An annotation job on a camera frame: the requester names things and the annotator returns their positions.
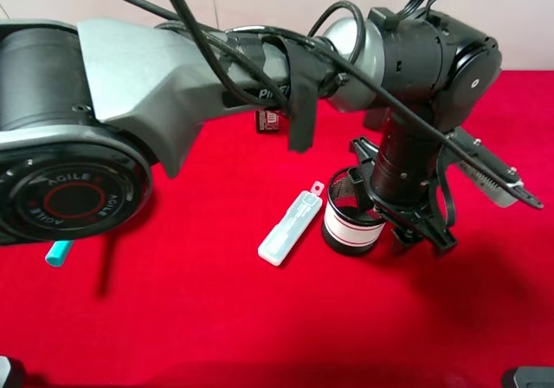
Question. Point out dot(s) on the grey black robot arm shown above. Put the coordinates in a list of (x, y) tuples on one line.
[(87, 110)]

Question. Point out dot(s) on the red tablecloth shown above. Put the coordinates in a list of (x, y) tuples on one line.
[(179, 297)]

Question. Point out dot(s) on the clear plastic blade case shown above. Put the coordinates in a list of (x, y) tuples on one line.
[(284, 235)]

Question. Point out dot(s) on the black base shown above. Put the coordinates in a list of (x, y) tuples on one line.
[(528, 377), (12, 373)]

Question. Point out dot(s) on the small black box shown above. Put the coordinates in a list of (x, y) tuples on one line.
[(266, 121)]

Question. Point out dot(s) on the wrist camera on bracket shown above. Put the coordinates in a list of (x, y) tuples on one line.
[(510, 190)]

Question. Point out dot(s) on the black base bottom left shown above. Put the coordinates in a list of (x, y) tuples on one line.
[(12, 373)]

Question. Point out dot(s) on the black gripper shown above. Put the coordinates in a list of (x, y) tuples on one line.
[(407, 180)]

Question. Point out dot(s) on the teal saucepan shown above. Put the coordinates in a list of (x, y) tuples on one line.
[(58, 252)]

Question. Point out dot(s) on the black base bottom right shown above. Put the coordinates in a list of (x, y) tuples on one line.
[(528, 377)]

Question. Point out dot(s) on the dark grey pump bottle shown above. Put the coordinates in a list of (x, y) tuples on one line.
[(374, 119)]

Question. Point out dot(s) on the black mesh pen cup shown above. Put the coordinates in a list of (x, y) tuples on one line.
[(346, 230)]

